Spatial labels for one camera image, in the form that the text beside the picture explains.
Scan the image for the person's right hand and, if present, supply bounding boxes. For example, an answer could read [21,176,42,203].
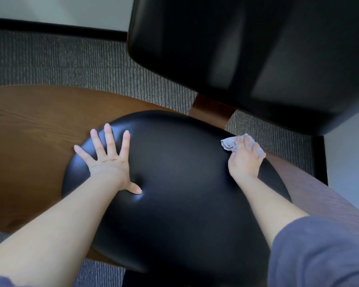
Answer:
[227,136,267,181]

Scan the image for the person's left hand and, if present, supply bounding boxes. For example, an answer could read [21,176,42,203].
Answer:
[73,123,143,195]

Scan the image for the light blue cleaning cloth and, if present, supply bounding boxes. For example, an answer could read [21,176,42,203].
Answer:
[220,133,266,159]

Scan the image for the wooden chair with black cushion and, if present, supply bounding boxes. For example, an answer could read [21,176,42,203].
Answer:
[0,0,359,287]

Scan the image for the person's left forearm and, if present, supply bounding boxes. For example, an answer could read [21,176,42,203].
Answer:
[0,175,126,287]

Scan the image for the person's right forearm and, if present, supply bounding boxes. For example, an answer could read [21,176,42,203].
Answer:
[235,175,309,248]

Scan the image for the black trousers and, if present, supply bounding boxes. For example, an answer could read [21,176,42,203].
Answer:
[122,269,156,287]

